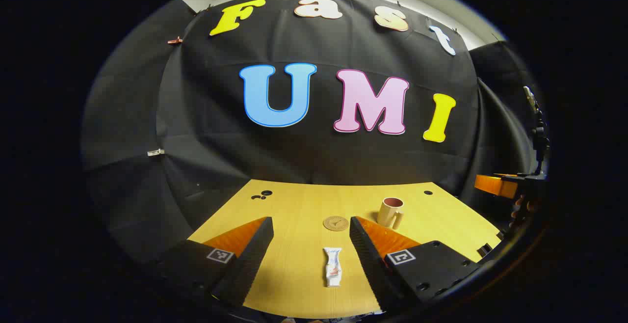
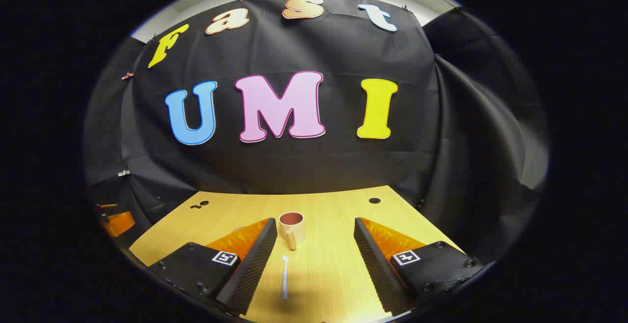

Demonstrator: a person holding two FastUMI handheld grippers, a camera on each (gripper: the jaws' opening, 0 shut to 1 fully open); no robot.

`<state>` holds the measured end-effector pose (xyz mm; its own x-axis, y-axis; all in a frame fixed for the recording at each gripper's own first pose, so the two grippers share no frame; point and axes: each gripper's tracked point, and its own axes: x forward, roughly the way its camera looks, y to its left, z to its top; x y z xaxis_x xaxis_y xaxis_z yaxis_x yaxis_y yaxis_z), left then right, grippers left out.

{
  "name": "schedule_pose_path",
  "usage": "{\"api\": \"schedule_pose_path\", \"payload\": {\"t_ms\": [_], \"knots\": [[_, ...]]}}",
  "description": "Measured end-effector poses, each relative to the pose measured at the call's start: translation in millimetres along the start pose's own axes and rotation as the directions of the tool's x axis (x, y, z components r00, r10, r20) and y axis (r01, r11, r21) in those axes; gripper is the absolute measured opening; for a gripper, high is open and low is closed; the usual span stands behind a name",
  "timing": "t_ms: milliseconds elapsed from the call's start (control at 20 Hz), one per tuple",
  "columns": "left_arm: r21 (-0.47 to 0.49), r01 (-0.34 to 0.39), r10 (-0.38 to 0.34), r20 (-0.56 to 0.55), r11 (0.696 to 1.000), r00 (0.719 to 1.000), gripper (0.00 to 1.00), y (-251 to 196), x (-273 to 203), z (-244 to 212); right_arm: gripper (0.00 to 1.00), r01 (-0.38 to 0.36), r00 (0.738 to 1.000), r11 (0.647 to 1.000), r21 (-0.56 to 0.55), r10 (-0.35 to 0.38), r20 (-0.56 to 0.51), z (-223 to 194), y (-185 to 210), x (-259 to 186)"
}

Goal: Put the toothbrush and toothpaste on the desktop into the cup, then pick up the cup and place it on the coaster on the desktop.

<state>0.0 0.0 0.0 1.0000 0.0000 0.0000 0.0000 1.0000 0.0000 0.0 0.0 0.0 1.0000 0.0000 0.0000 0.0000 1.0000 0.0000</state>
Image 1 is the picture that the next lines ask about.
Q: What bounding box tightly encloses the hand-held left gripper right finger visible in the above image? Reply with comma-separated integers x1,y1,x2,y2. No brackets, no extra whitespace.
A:
349,216,484,314

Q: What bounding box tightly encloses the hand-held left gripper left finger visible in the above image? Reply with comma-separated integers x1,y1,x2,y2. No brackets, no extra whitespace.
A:
157,216,274,309

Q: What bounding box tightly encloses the white toothpaste tube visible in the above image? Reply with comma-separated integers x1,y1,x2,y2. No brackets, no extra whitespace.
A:
323,247,342,288

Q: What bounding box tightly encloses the round cork coaster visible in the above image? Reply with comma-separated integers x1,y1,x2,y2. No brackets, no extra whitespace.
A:
323,215,349,232

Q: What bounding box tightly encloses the beige cup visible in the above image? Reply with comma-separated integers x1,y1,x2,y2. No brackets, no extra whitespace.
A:
377,197,405,230

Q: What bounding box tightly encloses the wooden desktop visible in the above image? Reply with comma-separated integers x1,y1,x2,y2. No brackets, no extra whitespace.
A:
188,180,502,320

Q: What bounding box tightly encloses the black backdrop cloth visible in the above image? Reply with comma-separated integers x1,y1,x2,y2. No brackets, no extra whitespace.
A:
81,0,545,265

